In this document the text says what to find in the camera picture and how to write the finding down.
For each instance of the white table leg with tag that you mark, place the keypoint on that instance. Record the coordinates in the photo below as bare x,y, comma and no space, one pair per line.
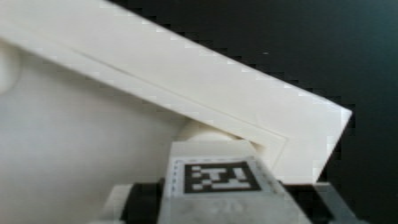
221,189

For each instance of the white square tabletop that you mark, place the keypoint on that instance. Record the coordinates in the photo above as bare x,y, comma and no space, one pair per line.
107,83

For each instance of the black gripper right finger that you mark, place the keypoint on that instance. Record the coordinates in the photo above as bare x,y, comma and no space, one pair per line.
317,206

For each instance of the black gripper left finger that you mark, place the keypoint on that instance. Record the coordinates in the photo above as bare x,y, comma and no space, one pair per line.
132,204

